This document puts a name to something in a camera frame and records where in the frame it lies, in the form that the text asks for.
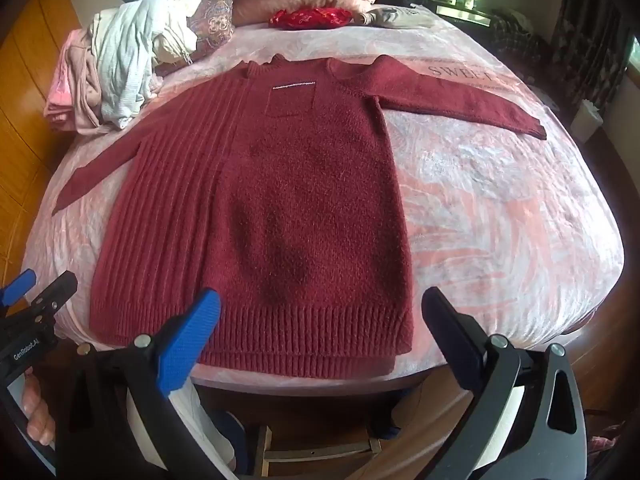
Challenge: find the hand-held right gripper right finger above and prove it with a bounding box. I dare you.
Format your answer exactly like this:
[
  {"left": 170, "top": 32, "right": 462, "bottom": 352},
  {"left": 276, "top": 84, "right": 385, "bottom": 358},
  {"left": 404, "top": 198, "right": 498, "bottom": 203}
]
[{"left": 421, "top": 286, "right": 588, "bottom": 480}]

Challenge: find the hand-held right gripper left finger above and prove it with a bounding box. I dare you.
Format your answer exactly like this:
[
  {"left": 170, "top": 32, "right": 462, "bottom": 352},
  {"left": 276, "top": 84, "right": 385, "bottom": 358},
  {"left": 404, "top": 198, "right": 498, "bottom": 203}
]
[{"left": 52, "top": 287, "right": 241, "bottom": 480}]

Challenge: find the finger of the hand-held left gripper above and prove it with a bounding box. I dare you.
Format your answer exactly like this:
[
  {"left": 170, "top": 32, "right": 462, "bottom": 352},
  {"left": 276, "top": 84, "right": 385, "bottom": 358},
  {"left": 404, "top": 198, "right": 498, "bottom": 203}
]
[
  {"left": 0, "top": 269, "right": 37, "bottom": 318},
  {"left": 22, "top": 271, "right": 78, "bottom": 323}
]

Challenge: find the dark red knit sweater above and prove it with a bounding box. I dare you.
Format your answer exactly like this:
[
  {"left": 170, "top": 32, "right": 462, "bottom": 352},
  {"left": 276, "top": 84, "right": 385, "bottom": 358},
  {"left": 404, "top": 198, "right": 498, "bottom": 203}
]
[{"left": 51, "top": 54, "right": 547, "bottom": 381}]

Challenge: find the person's left hand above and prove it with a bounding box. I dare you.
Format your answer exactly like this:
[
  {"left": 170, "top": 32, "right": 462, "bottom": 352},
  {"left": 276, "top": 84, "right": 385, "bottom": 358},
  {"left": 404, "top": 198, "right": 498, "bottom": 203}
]
[{"left": 22, "top": 367, "right": 57, "bottom": 446}]

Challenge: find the person's leg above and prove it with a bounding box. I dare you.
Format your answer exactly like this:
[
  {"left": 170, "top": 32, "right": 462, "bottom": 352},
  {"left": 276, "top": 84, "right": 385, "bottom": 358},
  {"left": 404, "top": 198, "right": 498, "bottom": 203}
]
[{"left": 165, "top": 382, "right": 248, "bottom": 476}]

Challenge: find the pink printed blanket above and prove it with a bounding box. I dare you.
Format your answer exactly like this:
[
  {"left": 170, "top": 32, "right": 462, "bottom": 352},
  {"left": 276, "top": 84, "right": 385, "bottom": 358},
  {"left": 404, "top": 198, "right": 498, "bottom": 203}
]
[{"left": 25, "top": 7, "right": 626, "bottom": 386}]

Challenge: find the wooden stool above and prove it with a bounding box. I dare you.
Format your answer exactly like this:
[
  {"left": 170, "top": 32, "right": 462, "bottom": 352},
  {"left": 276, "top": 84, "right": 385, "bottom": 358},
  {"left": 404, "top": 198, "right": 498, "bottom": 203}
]
[{"left": 257, "top": 425, "right": 383, "bottom": 480}]

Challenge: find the light blue striped garment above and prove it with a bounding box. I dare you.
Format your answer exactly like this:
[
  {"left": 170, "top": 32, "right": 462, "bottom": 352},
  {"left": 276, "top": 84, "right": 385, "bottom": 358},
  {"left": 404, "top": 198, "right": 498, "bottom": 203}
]
[{"left": 92, "top": 0, "right": 166, "bottom": 131}]

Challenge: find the white waste bin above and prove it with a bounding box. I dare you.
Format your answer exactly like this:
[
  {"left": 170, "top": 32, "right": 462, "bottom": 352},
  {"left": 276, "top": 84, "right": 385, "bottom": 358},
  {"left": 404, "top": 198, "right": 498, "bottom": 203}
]
[{"left": 570, "top": 99, "right": 601, "bottom": 143}]

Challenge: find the cream garment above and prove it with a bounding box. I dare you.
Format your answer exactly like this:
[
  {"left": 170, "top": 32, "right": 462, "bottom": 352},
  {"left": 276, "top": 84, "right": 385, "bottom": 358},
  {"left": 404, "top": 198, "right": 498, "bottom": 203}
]
[{"left": 152, "top": 0, "right": 203, "bottom": 66}]

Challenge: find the dark plaid cloth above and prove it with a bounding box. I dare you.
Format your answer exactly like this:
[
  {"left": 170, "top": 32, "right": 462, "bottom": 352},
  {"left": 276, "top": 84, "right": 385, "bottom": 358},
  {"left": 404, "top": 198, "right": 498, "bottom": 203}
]
[{"left": 490, "top": 10, "right": 551, "bottom": 63}]

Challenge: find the beige folded garment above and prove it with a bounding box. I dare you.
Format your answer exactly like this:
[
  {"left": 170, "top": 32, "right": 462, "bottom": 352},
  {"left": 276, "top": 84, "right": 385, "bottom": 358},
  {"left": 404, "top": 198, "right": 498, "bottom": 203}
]
[{"left": 357, "top": 4, "right": 438, "bottom": 28}]

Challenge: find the dark patterned curtain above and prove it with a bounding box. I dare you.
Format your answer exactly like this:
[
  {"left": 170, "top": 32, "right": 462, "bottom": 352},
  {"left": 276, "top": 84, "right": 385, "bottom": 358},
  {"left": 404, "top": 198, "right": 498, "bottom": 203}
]
[{"left": 550, "top": 0, "right": 628, "bottom": 108}]

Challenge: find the red patterned cloth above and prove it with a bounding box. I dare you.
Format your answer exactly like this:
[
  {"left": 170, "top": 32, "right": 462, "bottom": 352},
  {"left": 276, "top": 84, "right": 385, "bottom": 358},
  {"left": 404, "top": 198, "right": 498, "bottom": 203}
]
[{"left": 269, "top": 6, "right": 353, "bottom": 29}]

